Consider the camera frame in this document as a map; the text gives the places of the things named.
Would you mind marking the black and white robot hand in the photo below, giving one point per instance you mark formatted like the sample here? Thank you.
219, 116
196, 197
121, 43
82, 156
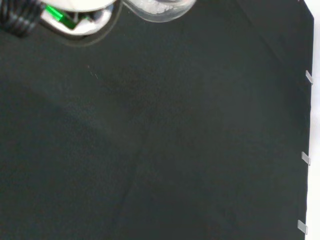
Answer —
80, 10

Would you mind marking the black bench cloth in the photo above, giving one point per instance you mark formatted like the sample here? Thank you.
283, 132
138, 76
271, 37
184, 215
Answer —
150, 130

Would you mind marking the grey tape strip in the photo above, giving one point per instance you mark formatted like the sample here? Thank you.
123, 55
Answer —
309, 77
306, 158
302, 227

